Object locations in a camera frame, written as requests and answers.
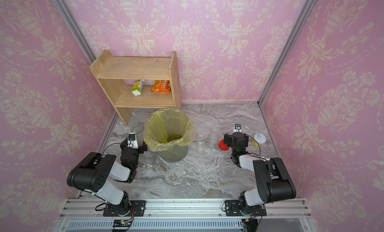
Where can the small black circuit board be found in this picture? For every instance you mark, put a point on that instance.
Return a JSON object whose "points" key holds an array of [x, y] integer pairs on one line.
{"points": [[120, 224]]}

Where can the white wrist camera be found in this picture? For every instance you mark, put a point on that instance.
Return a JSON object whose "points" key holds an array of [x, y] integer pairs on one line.
{"points": [[237, 128], [132, 141]]}

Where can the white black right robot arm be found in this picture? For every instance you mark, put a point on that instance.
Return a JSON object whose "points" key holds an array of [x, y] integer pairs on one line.
{"points": [[273, 182]]}

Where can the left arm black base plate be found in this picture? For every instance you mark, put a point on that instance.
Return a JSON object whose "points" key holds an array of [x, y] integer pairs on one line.
{"points": [[136, 208]]}

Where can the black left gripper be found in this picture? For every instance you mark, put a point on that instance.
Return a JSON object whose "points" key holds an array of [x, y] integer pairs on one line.
{"points": [[141, 149]]}

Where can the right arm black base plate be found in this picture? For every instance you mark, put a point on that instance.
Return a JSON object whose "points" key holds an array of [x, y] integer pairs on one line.
{"points": [[236, 208]]}

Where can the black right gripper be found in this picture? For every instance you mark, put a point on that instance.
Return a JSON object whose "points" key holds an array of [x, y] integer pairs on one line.
{"points": [[229, 138]]}

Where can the yellow can white lid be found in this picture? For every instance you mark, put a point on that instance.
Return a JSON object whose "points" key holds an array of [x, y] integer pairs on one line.
{"points": [[259, 140]]}

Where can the green-lidded clear jar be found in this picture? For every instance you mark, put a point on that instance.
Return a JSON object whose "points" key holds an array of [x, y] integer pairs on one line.
{"points": [[138, 131]]}

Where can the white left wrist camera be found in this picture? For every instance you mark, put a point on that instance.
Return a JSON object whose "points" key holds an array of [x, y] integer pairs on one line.
{"points": [[132, 141]]}

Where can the mesh trash bin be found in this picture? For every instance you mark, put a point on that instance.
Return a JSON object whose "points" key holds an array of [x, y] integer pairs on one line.
{"points": [[174, 154]]}

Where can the green white carton box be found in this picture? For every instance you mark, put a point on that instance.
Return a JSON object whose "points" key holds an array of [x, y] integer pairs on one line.
{"points": [[138, 86]]}

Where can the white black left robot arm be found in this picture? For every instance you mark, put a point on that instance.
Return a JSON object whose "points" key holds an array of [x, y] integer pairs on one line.
{"points": [[94, 172]]}

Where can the aluminium mounting rail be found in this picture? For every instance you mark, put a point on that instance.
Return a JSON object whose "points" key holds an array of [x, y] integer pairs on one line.
{"points": [[186, 209]]}

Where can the orange snack bag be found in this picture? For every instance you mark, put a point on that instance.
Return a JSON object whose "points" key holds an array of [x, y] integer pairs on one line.
{"points": [[162, 86]]}

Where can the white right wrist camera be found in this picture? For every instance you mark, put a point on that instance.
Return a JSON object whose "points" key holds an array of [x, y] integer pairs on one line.
{"points": [[237, 128]]}

